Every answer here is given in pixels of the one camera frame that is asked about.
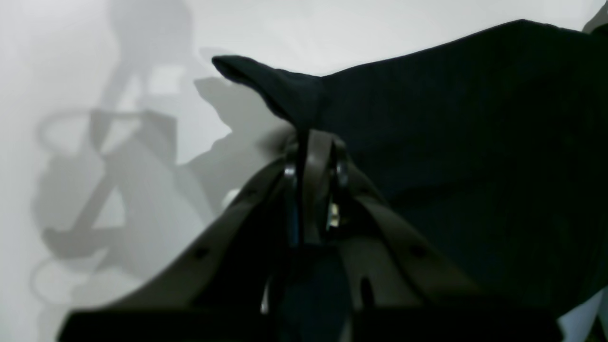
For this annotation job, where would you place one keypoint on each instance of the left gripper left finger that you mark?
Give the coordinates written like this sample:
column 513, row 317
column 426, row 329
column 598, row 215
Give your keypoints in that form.
column 213, row 291

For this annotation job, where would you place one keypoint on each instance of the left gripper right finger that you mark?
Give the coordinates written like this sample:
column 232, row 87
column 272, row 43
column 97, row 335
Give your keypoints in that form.
column 402, row 288

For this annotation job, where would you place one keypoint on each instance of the black t-shirt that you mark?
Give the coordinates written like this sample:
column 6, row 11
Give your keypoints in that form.
column 494, row 146

